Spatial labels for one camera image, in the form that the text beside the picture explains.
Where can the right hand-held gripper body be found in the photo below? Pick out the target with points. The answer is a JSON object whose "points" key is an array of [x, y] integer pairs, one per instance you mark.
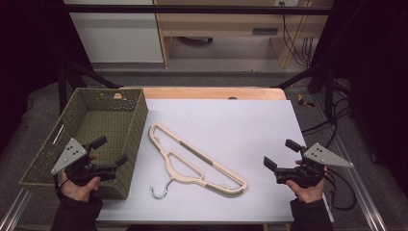
{"points": [[320, 156]]}

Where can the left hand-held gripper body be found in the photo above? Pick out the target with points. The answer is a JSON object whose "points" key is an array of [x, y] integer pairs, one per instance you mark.
{"points": [[72, 154]]}

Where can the green woven basket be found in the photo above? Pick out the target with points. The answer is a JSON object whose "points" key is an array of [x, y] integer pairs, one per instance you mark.
{"points": [[102, 128]]}

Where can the person's right hand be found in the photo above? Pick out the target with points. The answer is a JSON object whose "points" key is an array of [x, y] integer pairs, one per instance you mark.
{"points": [[309, 194]]}

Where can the person's left hand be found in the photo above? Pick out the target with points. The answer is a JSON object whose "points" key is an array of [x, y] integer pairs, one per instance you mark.
{"points": [[80, 192]]}

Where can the white table mat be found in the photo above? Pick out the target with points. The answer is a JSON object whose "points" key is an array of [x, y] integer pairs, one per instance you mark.
{"points": [[243, 134]]}

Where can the yellow and black tool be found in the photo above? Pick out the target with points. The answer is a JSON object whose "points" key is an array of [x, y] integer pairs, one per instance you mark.
{"points": [[303, 102]]}

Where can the white cabinet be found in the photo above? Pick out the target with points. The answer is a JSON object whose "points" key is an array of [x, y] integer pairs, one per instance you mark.
{"points": [[118, 38]]}

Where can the black chair base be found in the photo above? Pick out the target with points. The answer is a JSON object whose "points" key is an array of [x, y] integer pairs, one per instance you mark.
{"points": [[195, 39]]}

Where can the light wooden desk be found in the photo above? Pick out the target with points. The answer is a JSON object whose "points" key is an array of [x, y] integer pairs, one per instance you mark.
{"points": [[218, 22]]}

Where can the aluminium rail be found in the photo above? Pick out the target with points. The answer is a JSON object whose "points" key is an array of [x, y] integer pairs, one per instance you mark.
{"points": [[12, 208], [359, 189]]}

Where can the black metal frame leg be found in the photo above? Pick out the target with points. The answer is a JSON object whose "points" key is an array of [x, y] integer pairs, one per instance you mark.
{"points": [[62, 86], [328, 89]]}

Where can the black horizontal frame bar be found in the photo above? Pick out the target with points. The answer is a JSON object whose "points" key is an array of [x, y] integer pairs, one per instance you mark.
{"points": [[192, 9]]}

